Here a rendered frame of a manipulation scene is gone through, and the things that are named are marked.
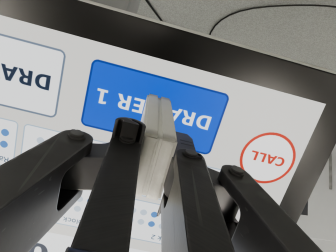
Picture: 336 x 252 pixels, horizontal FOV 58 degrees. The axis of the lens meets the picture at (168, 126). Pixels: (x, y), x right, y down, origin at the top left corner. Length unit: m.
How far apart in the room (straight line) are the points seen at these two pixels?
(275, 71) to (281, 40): 1.53
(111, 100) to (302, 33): 1.55
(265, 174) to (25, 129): 0.17
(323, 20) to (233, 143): 1.46
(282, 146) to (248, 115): 0.04
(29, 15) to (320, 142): 0.21
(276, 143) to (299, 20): 1.43
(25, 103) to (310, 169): 0.21
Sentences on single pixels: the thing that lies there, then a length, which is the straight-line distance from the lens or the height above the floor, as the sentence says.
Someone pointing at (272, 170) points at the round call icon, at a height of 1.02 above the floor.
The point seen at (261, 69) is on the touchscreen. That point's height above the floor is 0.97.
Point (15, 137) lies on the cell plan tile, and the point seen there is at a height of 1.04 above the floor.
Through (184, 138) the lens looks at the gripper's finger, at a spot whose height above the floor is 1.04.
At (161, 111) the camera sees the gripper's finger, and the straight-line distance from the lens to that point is 0.16.
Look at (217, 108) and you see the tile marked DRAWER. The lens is 0.21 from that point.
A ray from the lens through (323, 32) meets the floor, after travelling 1.72.
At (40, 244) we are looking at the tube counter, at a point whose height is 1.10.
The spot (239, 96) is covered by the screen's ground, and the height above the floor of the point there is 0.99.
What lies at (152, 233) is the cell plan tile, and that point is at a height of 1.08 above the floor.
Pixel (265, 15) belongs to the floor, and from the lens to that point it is 1.60.
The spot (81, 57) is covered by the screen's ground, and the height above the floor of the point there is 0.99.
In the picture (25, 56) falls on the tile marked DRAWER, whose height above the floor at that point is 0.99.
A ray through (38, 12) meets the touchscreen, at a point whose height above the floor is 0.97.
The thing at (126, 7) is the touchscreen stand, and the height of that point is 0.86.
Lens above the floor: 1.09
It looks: 21 degrees down
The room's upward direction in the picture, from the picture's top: 169 degrees counter-clockwise
